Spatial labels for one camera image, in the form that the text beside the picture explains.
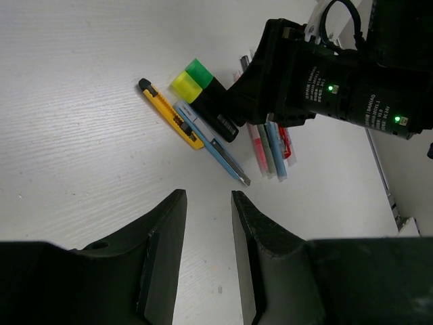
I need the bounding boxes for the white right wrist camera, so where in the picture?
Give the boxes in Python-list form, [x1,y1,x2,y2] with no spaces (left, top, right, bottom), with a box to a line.
[304,0,352,45]

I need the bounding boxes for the red gel pen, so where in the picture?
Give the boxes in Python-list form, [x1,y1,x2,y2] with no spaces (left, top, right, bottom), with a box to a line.
[277,125,297,167]

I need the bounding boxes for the light blue gel pen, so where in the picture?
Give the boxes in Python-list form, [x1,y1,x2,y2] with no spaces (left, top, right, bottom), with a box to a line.
[265,121,287,181]

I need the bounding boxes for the yellow utility knife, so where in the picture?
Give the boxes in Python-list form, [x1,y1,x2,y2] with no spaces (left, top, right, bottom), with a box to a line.
[138,78,204,150]

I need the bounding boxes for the blue utility knife pen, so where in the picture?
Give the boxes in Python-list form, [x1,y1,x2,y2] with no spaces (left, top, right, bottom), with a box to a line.
[173,100,251,186]

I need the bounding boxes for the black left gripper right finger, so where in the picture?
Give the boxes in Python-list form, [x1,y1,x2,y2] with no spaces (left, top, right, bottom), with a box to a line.
[231,191,432,324]

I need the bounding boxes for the grey green gel pen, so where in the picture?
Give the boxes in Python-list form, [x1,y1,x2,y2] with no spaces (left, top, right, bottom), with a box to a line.
[240,56,279,179]

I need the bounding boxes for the pink gel pen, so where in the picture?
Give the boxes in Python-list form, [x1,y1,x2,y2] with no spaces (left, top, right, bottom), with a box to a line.
[231,70,274,177]

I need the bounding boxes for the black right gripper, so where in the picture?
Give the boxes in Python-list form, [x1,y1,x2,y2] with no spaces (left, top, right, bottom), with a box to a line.
[226,18,359,127]

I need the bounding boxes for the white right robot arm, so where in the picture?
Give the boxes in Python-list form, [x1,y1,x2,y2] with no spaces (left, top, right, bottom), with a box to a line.
[227,1,432,324]

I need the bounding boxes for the green cap black highlighter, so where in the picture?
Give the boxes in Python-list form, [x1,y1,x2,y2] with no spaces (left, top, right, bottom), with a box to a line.
[185,58,233,110]

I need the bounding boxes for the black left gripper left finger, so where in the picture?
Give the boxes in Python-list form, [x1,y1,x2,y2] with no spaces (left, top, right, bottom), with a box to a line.
[1,190,187,324]

